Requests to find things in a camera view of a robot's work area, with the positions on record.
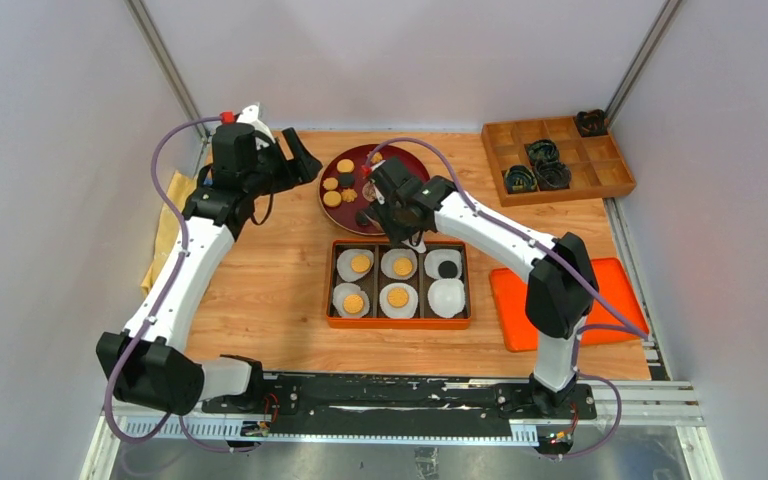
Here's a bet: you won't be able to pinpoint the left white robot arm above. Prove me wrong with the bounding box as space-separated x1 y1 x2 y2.
96 122 322 415

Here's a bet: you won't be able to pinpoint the white paper cup bottom middle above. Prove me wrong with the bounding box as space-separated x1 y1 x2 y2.
379 283 419 319

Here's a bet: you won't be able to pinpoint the black paper cup corner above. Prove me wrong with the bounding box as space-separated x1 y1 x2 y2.
574 109 608 138

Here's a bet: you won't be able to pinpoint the white paper cup top left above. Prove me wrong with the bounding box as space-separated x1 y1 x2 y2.
336 249 374 282

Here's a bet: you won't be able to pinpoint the yellow round cookie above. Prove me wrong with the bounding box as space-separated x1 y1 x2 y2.
322 190 343 208
387 287 410 308
392 257 414 278
342 294 366 316
350 255 372 274

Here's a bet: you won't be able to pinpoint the white paper cup bottom right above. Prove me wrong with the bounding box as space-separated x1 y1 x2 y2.
427 279 466 319

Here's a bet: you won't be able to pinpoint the orange box lid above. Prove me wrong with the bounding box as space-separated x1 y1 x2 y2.
489 258 650 353

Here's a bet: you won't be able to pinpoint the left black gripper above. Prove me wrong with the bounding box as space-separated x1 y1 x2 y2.
244 128 321 198

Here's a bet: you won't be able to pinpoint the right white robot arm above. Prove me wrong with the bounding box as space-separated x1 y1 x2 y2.
365 160 599 418

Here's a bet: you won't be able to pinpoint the white paper cup top middle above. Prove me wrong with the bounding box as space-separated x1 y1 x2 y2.
380 248 418 280

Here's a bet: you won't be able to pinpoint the yellow flower cookie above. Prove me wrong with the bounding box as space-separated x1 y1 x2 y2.
338 188 358 204

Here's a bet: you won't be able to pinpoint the white paper cup bottom left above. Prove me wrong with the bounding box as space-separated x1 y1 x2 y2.
332 283 371 319

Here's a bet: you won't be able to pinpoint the black sandwich cookie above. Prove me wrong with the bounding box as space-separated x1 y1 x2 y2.
437 260 460 279
355 211 371 228
337 173 355 189

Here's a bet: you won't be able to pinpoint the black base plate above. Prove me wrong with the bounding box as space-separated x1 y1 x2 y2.
201 373 597 440

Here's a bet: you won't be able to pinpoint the wooden compartment organizer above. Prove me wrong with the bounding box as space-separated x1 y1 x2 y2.
481 116 637 207

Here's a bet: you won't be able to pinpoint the white paper cup top right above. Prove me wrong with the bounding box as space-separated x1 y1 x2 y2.
424 248 463 280

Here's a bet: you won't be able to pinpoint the dark red round plate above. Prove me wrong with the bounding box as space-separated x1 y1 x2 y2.
318 144 425 237

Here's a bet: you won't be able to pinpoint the black paper cup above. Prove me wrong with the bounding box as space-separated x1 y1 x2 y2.
525 139 560 167
534 161 572 191
503 165 538 195

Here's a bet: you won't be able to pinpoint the white paper cup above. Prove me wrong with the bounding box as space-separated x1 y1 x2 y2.
379 283 419 319
427 279 466 319
332 283 371 319
336 249 374 282
424 248 463 280
380 248 418 280

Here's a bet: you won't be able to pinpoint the yellow cloth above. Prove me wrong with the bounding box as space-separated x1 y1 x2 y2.
140 171 196 297

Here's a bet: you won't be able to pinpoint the orange compartment box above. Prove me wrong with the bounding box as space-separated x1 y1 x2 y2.
326 241 472 330

